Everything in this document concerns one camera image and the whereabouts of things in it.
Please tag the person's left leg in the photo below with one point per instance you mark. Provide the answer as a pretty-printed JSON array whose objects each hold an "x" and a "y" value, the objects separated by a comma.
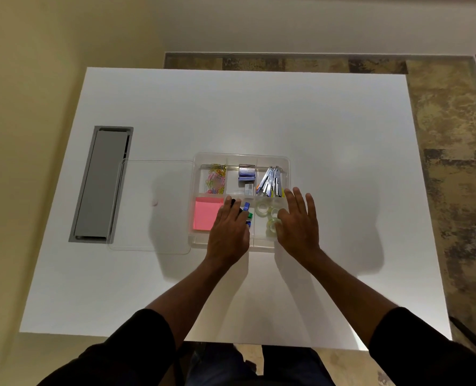
[{"x": 217, "y": 369}]

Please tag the black office chair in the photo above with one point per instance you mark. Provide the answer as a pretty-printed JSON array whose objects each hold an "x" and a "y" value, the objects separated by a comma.
[{"x": 473, "y": 337}]

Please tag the person's right leg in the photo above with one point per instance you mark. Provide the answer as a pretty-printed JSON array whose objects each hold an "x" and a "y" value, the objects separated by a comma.
[{"x": 298, "y": 369}]

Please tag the person's black left sleeve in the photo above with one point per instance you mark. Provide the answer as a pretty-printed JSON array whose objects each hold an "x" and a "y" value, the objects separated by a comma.
[{"x": 121, "y": 349}]

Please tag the person's left hand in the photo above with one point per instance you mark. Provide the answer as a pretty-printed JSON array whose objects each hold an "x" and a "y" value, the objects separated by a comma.
[{"x": 228, "y": 237}]

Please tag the bunch of silver metal clips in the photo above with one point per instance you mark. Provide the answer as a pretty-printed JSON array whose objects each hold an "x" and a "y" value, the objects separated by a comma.
[{"x": 269, "y": 181}]

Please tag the person's right forearm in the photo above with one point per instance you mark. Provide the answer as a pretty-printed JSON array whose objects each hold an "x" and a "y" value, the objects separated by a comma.
[{"x": 350, "y": 297}]

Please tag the person's black sleeve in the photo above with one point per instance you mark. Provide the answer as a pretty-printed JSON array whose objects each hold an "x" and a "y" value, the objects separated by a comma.
[
  {"x": 422, "y": 349},
  {"x": 121, "y": 349}
]

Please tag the pile of colourful paper clips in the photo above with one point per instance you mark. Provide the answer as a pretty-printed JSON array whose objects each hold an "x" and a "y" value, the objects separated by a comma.
[{"x": 215, "y": 180}]

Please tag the person's right hand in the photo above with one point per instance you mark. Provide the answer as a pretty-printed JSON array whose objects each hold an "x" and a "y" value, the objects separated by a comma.
[{"x": 300, "y": 229}]

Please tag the person's leg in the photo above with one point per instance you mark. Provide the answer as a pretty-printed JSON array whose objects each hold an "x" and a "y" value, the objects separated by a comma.
[
  {"x": 298, "y": 369},
  {"x": 217, "y": 369}
]

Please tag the pile of coloured binder clips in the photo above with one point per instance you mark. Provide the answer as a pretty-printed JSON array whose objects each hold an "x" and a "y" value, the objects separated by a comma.
[{"x": 246, "y": 206}]

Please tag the transparent plastic box lid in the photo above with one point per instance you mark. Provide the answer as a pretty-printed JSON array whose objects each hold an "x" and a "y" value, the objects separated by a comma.
[{"x": 141, "y": 213}]

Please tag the person's black right sleeve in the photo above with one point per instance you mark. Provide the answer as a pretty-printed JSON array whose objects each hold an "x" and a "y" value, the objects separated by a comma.
[{"x": 422, "y": 349}]

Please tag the clear plastic organizer box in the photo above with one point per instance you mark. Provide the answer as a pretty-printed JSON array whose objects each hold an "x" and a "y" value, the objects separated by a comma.
[{"x": 230, "y": 158}]

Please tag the pink sticky note pad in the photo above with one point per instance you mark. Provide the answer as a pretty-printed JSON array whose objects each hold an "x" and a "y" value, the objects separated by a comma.
[{"x": 205, "y": 213}]

